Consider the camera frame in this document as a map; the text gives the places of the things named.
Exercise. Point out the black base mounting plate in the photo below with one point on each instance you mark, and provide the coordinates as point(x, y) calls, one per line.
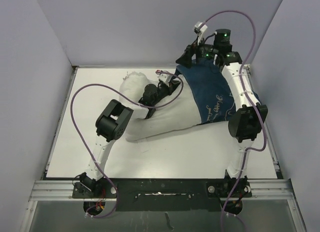
point(167, 194)

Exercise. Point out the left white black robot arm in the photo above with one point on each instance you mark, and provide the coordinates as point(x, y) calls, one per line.
point(111, 125)

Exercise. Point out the white pillow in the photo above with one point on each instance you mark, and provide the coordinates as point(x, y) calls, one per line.
point(181, 114)

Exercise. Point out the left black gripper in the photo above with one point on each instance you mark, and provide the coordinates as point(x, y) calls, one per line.
point(173, 85)

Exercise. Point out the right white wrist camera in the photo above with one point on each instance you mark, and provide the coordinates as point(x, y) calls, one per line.
point(200, 29)

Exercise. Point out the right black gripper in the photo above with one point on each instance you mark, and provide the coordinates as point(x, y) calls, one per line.
point(185, 59)

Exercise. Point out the dark blue embroidered pillowcase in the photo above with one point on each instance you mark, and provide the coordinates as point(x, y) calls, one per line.
point(210, 90)

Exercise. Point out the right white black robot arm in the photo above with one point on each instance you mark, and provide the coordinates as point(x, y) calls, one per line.
point(248, 121)

